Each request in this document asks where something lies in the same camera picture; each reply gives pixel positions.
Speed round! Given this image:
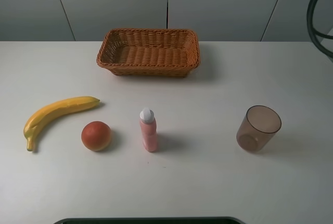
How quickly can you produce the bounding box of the brown wicker basket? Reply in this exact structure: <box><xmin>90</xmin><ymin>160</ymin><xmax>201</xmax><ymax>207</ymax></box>
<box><xmin>96</xmin><ymin>28</ymin><xmax>200</xmax><ymax>77</ymax></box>

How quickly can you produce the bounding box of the pink bottle white cap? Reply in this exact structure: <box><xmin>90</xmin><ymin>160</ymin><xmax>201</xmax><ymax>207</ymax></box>
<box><xmin>139</xmin><ymin>107</ymin><xmax>158</xmax><ymax>152</ymax></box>

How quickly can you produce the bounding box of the yellow banana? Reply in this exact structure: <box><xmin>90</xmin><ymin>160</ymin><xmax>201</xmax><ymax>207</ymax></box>
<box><xmin>23</xmin><ymin>96</ymin><xmax>100</xmax><ymax>152</ymax></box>

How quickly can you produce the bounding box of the orange red round fruit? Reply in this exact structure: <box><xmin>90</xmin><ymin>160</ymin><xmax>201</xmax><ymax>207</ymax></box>
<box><xmin>81</xmin><ymin>121</ymin><xmax>112</xmax><ymax>152</ymax></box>

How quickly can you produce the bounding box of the brown translucent plastic cup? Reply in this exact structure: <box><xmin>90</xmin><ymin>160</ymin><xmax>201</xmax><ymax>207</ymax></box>
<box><xmin>236</xmin><ymin>105</ymin><xmax>282</xmax><ymax>153</ymax></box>

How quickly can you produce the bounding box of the black tray edge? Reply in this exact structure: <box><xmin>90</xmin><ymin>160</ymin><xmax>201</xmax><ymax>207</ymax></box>
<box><xmin>55</xmin><ymin>217</ymin><xmax>244</xmax><ymax>224</ymax></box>

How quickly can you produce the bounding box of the black cable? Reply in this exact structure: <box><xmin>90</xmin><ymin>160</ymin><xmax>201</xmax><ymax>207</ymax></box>
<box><xmin>306</xmin><ymin>0</ymin><xmax>333</xmax><ymax>60</ymax></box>

